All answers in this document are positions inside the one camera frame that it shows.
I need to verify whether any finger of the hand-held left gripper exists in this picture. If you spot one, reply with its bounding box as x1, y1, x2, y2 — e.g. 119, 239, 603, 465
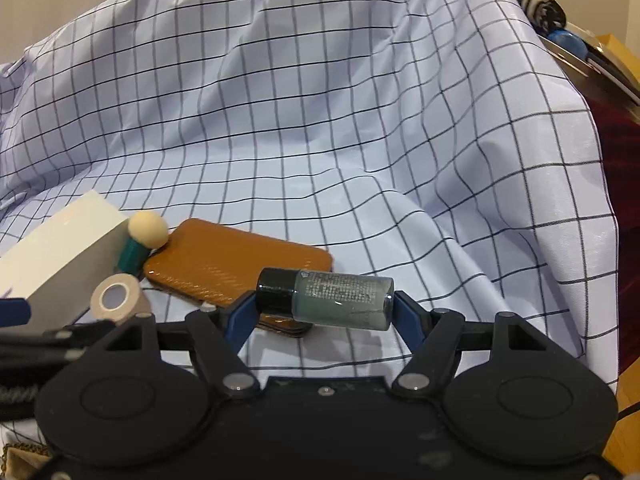
0, 298, 33, 325
0, 320, 119, 369

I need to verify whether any beige tape roll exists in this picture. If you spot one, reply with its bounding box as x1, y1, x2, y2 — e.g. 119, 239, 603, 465
91, 274, 152, 322

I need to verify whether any blue ball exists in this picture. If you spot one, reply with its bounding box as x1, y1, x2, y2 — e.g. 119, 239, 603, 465
549, 30, 592, 59

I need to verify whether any woven basket with beige liner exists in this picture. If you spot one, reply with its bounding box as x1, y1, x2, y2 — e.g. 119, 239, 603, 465
0, 441, 52, 480

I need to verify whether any dark red cloth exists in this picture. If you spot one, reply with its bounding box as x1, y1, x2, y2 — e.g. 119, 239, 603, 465
584, 92, 640, 377

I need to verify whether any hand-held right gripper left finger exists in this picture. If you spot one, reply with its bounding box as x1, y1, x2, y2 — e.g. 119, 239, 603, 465
95, 290, 263, 401

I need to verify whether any beige makeup sponge teal handle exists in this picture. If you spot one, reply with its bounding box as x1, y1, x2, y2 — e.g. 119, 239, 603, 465
117, 210, 170, 275

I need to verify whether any silver metal tray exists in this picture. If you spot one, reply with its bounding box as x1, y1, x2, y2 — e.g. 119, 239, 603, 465
539, 24, 640, 122

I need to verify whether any black and white striped cloth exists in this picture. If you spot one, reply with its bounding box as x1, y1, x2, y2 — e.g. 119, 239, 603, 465
516, 0, 567, 37

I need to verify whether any dark bottle with black cap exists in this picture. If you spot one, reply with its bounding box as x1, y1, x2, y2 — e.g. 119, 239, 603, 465
255, 267, 395, 332

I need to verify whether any long white box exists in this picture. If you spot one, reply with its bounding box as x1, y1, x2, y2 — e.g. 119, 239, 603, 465
0, 190, 133, 332

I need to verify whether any brown leather case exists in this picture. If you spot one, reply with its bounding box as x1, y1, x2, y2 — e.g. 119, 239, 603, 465
142, 218, 334, 339

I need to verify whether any light wooden box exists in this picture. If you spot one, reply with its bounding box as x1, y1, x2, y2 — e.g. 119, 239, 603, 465
594, 33, 640, 88

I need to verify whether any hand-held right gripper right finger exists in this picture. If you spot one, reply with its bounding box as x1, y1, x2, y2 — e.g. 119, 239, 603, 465
391, 290, 557, 402

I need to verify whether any white checked bed sheet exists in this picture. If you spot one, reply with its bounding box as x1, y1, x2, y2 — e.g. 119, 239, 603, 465
0, 0, 625, 443

